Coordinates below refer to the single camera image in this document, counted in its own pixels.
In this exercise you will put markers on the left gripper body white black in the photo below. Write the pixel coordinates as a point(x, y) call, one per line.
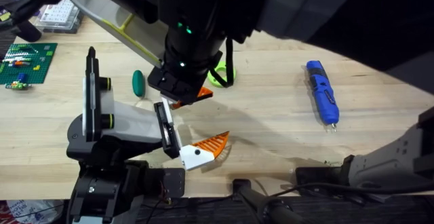
point(135, 122)

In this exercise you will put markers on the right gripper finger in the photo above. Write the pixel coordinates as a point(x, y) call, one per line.
point(178, 105)
point(205, 93)

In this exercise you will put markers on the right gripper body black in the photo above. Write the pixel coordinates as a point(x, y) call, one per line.
point(190, 57)

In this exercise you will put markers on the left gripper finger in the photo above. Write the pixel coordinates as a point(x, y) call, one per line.
point(167, 107)
point(200, 152)

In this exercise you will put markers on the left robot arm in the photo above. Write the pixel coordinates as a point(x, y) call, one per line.
point(101, 186)

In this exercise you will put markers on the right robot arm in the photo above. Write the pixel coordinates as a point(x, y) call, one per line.
point(339, 13)

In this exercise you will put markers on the green toy vegetable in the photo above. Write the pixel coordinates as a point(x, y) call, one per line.
point(138, 83)

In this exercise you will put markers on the blue electric screwdriver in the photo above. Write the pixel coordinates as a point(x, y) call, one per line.
point(323, 95)

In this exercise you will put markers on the green disc with holes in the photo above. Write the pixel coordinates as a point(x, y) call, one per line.
point(215, 80)

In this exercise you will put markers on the green board with toy blocks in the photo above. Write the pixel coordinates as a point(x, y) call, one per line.
point(30, 64)

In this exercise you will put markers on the clear plastic parts box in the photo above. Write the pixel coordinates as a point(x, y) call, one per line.
point(59, 15)

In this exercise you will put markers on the red and white bag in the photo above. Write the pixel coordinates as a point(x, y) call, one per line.
point(27, 212)

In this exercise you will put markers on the black rail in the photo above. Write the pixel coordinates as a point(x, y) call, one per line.
point(339, 212)

